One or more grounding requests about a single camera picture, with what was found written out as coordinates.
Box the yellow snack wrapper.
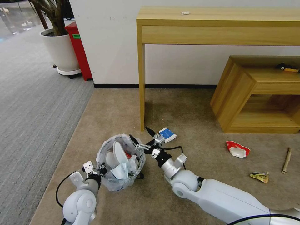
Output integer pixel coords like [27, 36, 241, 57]
[250, 171, 270, 184]

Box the white plant pot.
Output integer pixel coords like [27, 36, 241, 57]
[41, 28, 82, 72]

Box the white paper plate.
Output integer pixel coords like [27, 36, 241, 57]
[112, 140, 129, 165]

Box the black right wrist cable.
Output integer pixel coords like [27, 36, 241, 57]
[161, 146, 187, 170]

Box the small black object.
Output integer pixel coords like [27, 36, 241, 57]
[276, 62, 293, 71]

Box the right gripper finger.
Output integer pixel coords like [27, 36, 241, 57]
[145, 126, 166, 148]
[129, 134, 151, 152]

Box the blue and white carton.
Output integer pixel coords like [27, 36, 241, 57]
[158, 127, 178, 143]

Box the beige carpet rug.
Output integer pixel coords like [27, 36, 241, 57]
[29, 88, 300, 225]

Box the tall wooden desk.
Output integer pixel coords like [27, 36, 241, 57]
[136, 6, 300, 132]

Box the brown plant trunk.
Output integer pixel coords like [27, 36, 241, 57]
[27, 0, 71, 37]

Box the low wooden cabinet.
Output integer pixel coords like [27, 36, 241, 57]
[210, 55, 300, 134]

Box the white wheeled pot base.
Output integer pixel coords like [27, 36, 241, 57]
[56, 65, 83, 79]

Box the wooden stick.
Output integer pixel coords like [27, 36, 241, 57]
[281, 147, 292, 175]

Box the trash bin with plastic liner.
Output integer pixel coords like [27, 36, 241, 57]
[96, 134, 146, 192]

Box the crushed red white paper cup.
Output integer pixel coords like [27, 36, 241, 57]
[226, 140, 251, 158]

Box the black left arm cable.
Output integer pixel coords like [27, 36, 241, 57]
[55, 171, 78, 208]

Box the red metal box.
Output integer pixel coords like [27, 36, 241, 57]
[64, 21, 94, 82]

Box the black right shoulder cable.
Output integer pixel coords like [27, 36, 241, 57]
[226, 214, 300, 225]

